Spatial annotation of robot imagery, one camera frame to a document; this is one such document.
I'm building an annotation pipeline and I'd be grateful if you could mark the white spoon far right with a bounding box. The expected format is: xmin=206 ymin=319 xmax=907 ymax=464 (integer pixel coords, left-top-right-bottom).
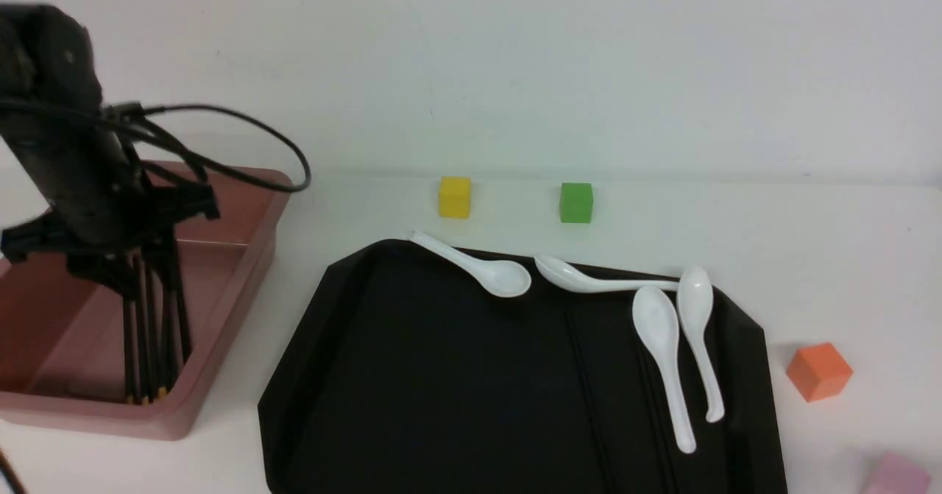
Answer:
xmin=676 ymin=265 xmax=726 ymax=423

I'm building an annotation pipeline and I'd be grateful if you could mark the black cable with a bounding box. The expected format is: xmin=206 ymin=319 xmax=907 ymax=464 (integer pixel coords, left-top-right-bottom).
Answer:
xmin=0 ymin=102 xmax=312 ymax=193

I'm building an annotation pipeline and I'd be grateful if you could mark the pink plastic bin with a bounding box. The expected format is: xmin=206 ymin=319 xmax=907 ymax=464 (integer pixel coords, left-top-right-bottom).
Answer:
xmin=1 ymin=173 xmax=287 ymax=440

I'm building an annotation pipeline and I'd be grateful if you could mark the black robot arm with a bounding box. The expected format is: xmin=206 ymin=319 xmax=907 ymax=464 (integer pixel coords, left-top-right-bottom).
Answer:
xmin=2 ymin=4 xmax=219 ymax=361

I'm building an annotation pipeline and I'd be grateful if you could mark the pink cube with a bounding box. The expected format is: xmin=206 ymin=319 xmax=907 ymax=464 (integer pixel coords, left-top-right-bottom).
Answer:
xmin=860 ymin=453 xmax=932 ymax=493

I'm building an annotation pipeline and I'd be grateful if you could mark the white spoon far left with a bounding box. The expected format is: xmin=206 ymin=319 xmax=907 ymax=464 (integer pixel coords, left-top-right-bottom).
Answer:
xmin=409 ymin=231 xmax=532 ymax=298

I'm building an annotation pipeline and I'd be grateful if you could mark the green cube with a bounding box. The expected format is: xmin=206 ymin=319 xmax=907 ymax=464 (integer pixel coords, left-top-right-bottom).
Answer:
xmin=559 ymin=183 xmax=593 ymax=225

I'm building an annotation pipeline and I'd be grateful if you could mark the black plastic tray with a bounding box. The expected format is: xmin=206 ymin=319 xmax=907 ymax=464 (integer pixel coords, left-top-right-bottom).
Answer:
xmin=258 ymin=239 xmax=787 ymax=493

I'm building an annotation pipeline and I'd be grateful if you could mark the orange cube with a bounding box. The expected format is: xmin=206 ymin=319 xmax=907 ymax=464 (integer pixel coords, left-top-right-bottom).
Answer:
xmin=786 ymin=342 xmax=854 ymax=403

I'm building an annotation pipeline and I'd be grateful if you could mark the white spoon horizontal middle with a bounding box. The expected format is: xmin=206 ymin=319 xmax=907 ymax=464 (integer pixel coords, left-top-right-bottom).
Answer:
xmin=533 ymin=255 xmax=679 ymax=294

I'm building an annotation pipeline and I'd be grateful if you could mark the white spoon long front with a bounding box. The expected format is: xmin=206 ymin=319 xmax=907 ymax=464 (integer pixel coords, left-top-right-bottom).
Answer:
xmin=631 ymin=286 xmax=697 ymax=454

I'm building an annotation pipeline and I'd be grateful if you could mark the yellow cube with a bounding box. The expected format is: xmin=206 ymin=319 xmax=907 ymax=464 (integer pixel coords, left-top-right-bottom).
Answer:
xmin=438 ymin=176 xmax=473 ymax=219

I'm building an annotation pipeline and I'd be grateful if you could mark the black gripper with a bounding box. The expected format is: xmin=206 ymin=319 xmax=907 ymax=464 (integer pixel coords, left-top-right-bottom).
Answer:
xmin=2 ymin=91 xmax=221 ymax=362

